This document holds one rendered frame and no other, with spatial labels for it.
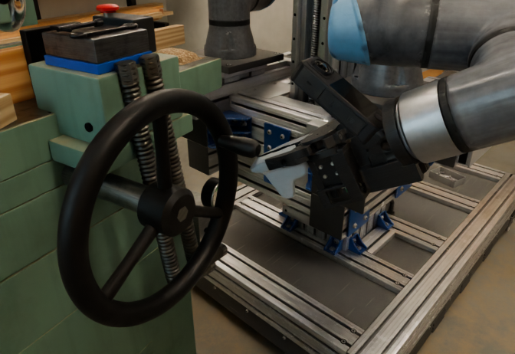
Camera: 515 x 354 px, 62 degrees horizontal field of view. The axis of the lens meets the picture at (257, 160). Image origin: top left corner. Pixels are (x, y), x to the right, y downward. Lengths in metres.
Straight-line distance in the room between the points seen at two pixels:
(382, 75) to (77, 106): 0.59
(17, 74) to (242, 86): 0.71
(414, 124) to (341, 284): 0.95
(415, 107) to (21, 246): 0.51
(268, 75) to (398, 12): 0.87
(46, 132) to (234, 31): 0.72
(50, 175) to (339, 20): 0.42
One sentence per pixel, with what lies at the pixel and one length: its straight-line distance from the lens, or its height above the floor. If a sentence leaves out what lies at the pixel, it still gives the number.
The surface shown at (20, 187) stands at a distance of 0.62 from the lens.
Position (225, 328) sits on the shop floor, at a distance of 1.48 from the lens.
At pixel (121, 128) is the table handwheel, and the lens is 0.44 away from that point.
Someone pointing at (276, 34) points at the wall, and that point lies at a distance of 4.09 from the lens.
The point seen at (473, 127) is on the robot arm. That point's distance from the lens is 0.41.
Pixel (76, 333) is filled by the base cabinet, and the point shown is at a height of 0.55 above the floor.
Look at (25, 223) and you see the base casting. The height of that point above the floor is 0.77.
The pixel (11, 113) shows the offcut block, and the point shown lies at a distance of 0.61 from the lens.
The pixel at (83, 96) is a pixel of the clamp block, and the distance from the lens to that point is 0.56.
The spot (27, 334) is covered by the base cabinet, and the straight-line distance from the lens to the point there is 0.72.
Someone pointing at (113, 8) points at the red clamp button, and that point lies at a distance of 0.64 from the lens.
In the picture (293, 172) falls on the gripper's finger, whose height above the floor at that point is 0.85.
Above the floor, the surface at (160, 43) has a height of 0.91.
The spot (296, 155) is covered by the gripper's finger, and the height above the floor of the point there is 0.89.
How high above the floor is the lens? 1.09
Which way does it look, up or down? 26 degrees down
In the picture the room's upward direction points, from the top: straight up
